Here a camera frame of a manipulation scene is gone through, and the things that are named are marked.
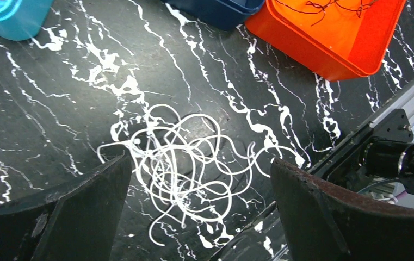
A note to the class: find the orange plastic tray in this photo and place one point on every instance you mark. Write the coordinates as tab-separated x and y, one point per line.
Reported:
338	40

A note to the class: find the dark blue plastic tray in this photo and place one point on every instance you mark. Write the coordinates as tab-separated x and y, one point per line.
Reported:
222	14

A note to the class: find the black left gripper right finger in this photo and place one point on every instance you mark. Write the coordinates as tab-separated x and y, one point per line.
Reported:
323	221

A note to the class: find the teal plastic tray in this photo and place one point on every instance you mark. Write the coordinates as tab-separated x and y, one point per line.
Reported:
22	19

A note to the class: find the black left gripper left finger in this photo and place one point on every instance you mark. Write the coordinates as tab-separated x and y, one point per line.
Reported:
76	220

